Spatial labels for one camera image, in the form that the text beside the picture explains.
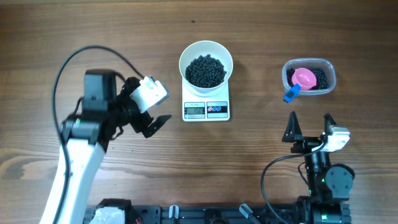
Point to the white digital kitchen scale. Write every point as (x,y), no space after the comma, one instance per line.
(205,107)

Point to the pink scoop blue handle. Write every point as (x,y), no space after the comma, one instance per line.
(303,79)

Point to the clear container of black beans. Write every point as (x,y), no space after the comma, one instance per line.
(324,72)

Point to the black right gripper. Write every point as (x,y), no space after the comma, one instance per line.
(295,134)

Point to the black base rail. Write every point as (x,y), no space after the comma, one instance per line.
(282,213)

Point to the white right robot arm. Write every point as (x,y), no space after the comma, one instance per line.
(328,184)

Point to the white bowl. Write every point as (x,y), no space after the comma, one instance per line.
(205,66)

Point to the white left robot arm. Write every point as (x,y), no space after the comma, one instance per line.
(85,137)

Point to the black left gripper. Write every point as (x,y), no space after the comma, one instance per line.
(140,124)

